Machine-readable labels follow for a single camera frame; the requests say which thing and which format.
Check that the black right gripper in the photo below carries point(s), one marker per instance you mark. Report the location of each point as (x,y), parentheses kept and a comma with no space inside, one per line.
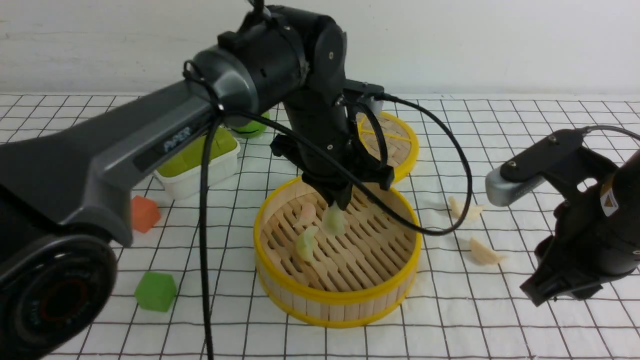
(596,241)

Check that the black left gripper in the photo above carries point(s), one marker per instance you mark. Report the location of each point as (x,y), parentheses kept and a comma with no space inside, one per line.
(324,144)

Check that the green dumpling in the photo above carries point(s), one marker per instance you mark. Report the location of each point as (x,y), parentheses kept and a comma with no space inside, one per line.
(333,221)
(306,242)

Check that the pink dumpling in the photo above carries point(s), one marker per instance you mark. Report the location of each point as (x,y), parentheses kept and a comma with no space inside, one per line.
(307,215)

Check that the white dumpling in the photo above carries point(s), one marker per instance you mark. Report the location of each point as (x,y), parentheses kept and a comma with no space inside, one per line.
(474,211)
(483,254)

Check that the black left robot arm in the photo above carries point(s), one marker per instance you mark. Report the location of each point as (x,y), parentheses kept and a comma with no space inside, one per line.
(66,196)

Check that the bamboo steamer tray yellow rim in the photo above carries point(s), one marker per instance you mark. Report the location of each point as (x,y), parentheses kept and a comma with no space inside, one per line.
(351,280)

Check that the bamboo steamer lid yellow rim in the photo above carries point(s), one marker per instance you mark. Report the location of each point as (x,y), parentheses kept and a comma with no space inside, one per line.
(401,142)

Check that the green ball black stripe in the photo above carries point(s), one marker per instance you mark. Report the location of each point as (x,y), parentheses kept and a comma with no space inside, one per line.
(250,127)

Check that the green white lidded box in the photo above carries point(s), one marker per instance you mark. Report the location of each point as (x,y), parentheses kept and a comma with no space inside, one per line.
(180,176)

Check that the white black grid tablecloth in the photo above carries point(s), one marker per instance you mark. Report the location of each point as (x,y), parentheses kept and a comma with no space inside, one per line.
(458,309)

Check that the orange cube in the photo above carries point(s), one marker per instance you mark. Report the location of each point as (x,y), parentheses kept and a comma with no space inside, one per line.
(145,214)

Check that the green cube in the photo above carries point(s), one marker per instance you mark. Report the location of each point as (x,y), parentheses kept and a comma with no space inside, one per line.
(156,291)

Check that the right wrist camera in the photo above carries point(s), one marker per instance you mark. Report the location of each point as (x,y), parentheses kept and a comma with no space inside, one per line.
(559,159)

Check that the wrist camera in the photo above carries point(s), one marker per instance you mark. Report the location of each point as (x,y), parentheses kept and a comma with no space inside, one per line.
(363,92)
(559,159)

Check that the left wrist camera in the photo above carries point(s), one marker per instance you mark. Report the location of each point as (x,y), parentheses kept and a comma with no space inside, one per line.
(363,92)

